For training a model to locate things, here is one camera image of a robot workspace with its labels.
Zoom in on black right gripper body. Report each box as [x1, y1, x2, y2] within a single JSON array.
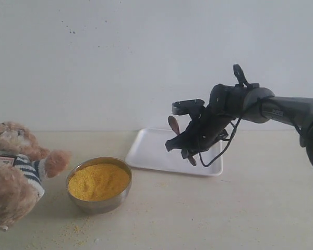
[[184, 106, 231, 153]]

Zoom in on black camera cable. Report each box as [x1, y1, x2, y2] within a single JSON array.
[[197, 64, 267, 168]]

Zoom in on white plastic tray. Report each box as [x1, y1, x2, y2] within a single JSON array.
[[125, 128, 223, 176]]

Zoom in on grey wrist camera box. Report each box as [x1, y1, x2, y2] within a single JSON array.
[[172, 99, 204, 116]]

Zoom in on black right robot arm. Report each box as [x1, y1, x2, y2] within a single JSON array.
[[165, 84, 313, 166]]

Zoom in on yellow millet grains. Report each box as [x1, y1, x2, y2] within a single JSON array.
[[68, 164, 130, 202]]

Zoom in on stainless steel bowl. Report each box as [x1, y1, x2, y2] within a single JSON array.
[[66, 157, 132, 214]]

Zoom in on dark wooden spoon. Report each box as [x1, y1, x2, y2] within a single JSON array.
[[167, 115, 197, 166]]

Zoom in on tan teddy bear striped sweater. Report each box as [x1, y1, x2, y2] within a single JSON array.
[[0, 121, 71, 231]]

